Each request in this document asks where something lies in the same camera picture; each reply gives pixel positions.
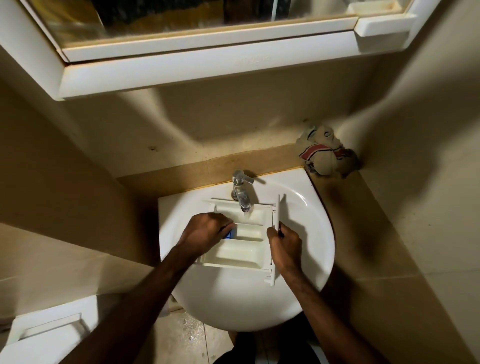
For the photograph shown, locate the person's right hand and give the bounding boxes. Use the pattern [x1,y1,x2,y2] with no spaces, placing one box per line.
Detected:
[266,221,304,278]

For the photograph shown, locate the person's left hand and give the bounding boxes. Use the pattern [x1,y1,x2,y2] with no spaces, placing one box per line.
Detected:
[176,212,238,260]

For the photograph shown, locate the white detergent drawer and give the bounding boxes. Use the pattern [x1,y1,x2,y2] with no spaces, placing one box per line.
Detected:
[194,193,287,287]

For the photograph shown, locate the chrome faucet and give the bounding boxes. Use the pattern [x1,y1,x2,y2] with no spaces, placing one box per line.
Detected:
[230,169,256,213]

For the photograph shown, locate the person's right forearm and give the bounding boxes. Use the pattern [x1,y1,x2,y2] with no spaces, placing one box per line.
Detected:
[283,268,387,364]

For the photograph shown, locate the person's left forearm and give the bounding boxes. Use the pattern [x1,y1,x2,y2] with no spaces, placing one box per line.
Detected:
[61,243,196,364]

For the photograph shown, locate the person's black shorts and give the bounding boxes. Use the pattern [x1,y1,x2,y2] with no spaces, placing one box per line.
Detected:
[213,329,331,364]

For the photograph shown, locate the white ceramic sink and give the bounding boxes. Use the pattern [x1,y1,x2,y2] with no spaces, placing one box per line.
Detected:
[157,167,336,333]

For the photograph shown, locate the crumpled beige striped rag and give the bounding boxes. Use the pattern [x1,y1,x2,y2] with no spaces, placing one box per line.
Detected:
[296,123,361,177]

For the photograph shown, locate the white mirror cabinet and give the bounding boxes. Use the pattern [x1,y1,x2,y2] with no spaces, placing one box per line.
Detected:
[0,0,442,101]

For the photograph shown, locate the white toilet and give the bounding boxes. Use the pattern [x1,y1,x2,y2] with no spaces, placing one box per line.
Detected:
[0,294,113,364]

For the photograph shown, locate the white cabinet side shelf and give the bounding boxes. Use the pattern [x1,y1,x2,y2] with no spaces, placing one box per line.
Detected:
[354,13,418,38]

